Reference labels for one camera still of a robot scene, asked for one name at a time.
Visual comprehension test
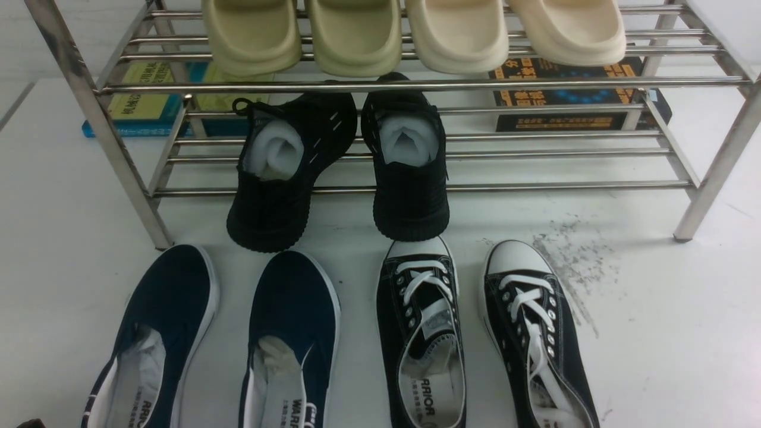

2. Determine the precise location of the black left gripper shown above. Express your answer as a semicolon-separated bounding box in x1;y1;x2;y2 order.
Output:
17;419;46;428

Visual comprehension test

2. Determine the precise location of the navy slip-on shoe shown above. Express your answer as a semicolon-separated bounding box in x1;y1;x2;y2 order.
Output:
237;250;341;427
81;244;220;427

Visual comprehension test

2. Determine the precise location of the stainless steel shoe rack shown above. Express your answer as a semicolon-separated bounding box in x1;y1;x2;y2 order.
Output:
26;1;759;250

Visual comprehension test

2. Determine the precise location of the yellow and blue book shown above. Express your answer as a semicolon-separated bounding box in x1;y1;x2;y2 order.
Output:
108;62;269;137

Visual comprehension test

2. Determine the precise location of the black knit sneaker left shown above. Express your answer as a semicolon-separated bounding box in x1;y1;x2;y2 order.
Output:
227;92;358;253

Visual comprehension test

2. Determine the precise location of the black knit sneaker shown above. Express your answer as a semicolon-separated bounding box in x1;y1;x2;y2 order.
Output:
227;92;358;253
360;89;449;242

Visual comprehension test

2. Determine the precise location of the black canvas lace-up sneaker left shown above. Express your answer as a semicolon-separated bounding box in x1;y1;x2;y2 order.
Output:
375;236;467;427

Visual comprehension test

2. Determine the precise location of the black canvas lace-up sneaker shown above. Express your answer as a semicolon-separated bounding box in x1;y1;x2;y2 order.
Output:
375;236;467;427
478;240;600;427

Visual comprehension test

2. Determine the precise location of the olive foam slide left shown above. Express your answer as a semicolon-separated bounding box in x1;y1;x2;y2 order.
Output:
202;1;302;77

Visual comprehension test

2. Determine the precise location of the olive foam slide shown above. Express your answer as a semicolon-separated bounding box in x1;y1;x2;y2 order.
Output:
202;1;302;77
304;1;402;78

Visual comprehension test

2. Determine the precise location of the black knit sneaker right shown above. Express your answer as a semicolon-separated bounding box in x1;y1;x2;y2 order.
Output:
360;89;449;242

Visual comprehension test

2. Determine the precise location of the olive foam slide right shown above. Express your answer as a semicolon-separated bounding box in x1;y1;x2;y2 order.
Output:
304;1;402;78

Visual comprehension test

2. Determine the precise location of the black canvas lace-up sneaker right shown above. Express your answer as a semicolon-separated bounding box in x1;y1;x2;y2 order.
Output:
478;240;600;427

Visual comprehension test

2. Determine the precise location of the cream foam slide left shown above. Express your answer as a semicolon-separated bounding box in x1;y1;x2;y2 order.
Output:
405;1;510;75

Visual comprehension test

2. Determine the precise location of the cream foam slide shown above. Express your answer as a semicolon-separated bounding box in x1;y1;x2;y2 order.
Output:
507;1;626;66
405;1;510;75

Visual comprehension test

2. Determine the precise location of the cream foam slide right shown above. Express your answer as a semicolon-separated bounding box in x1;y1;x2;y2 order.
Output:
507;1;626;66

